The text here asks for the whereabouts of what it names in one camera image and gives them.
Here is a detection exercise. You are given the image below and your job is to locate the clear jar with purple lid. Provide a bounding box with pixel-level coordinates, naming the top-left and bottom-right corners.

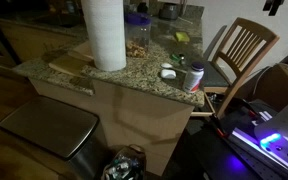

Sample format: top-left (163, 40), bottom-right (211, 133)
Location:
top-left (125, 13), bottom-right (151, 58)

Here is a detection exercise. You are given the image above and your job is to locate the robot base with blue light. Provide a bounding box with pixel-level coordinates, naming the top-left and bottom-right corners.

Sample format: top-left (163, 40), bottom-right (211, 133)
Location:
top-left (217, 99), bottom-right (288, 179)

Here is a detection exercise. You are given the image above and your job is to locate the white plastic spoon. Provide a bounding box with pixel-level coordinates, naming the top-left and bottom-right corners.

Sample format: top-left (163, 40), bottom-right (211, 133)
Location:
top-left (160, 63), bottom-right (187, 73)

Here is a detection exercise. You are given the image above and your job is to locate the bag of recyclables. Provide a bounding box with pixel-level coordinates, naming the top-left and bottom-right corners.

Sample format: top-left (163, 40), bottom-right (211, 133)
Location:
top-left (101, 144), bottom-right (146, 180)

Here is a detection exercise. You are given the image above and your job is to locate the white paper towel roll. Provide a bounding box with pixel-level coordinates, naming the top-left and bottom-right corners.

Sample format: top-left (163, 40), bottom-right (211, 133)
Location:
top-left (81, 0), bottom-right (126, 71)

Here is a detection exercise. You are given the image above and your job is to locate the stainless steel trash can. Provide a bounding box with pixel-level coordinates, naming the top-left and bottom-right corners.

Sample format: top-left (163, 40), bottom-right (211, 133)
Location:
top-left (0, 96), bottom-right (108, 180)

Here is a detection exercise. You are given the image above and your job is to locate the white pill bottle purple cap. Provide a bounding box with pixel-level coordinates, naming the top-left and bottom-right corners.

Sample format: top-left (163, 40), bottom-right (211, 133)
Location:
top-left (182, 61), bottom-right (204, 93)

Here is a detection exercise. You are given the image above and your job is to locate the dark container on counter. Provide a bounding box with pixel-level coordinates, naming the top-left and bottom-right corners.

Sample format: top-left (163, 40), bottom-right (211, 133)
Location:
top-left (159, 3), bottom-right (179, 20)

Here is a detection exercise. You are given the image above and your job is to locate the small white case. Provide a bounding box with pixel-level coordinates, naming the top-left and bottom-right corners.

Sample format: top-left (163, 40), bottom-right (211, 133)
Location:
top-left (160, 69), bottom-right (176, 79)

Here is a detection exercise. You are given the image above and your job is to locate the yellow green sponge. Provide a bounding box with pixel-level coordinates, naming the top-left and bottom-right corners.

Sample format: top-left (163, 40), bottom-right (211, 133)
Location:
top-left (175, 32), bottom-right (190, 42)

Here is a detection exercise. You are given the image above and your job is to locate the wooden chair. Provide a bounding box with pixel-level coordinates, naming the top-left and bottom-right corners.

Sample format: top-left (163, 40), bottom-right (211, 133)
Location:
top-left (191, 17), bottom-right (280, 118)

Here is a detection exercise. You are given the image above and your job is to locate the brown cardboard box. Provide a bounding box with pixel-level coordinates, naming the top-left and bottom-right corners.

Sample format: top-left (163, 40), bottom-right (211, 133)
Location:
top-left (253, 64), bottom-right (288, 111)

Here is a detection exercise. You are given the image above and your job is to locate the wooden cutting board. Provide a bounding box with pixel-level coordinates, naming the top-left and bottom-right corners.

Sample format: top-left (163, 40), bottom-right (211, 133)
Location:
top-left (49, 41), bottom-right (94, 77)

